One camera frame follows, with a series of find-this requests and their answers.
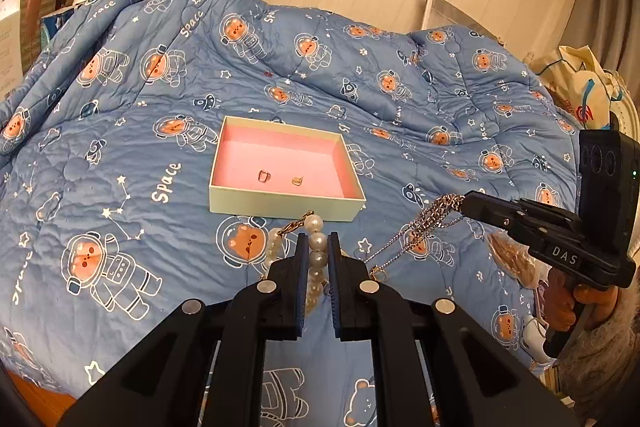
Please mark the blue printed bag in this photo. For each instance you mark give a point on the blue printed bag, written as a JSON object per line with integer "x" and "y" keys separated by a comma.
{"x": 55, "y": 27}

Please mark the gold square hoop earring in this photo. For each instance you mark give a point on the gold square hoop earring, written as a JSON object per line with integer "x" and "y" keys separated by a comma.
{"x": 264, "y": 177}

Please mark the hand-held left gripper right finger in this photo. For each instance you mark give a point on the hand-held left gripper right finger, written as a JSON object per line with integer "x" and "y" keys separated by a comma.
{"x": 334, "y": 287}

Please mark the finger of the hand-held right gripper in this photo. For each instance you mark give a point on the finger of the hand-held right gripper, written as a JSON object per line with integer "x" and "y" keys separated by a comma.
{"x": 500, "y": 200}
{"x": 490, "y": 216}

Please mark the person's right hand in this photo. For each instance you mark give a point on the person's right hand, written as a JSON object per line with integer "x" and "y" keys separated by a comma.
{"x": 560, "y": 302}

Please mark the person's right forearm grey sleeve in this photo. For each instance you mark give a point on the person's right forearm grey sleeve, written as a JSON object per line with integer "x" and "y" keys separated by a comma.
{"x": 600, "y": 357}

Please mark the white folded rack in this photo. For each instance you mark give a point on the white folded rack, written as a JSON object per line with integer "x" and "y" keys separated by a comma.
{"x": 450, "y": 12}

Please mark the pink lined jewelry box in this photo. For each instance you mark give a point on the pink lined jewelry box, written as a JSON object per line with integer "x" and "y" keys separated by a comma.
{"x": 280, "y": 152}

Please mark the clear plastic packet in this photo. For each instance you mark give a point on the clear plastic packet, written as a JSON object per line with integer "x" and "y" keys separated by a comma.
{"x": 515, "y": 259}

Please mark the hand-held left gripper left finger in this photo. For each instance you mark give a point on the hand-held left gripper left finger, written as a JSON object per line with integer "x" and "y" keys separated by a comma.
{"x": 301, "y": 287}

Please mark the blue astronaut bear blanket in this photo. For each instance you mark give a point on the blue astronaut bear blanket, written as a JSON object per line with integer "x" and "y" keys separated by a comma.
{"x": 150, "y": 157}

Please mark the cream printed tote bag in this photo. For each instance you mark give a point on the cream printed tote bag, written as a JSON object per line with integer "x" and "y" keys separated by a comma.
{"x": 575, "y": 82}

